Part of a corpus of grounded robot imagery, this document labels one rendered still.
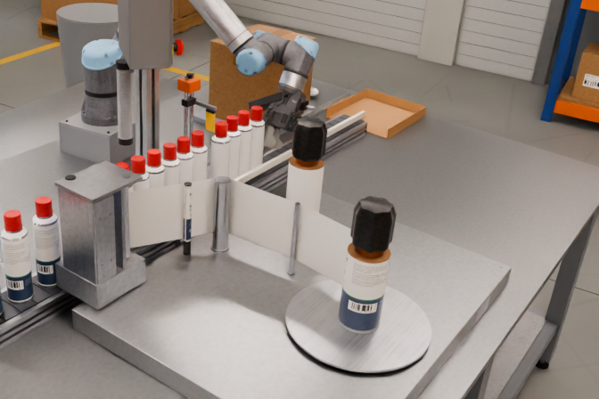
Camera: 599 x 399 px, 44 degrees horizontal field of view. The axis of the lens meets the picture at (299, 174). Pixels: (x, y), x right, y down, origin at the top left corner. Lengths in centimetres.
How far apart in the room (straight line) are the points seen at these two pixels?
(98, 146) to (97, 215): 81
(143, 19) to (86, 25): 280
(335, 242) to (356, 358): 26
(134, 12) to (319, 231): 63
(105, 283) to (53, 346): 16
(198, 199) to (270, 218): 18
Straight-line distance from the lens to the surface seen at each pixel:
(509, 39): 621
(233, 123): 200
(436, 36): 629
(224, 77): 254
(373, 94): 295
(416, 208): 219
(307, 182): 181
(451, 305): 173
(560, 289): 287
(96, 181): 155
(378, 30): 652
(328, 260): 165
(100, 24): 449
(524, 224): 223
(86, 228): 153
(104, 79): 229
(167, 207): 172
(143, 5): 170
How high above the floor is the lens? 187
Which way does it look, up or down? 27 degrees down
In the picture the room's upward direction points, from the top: 5 degrees clockwise
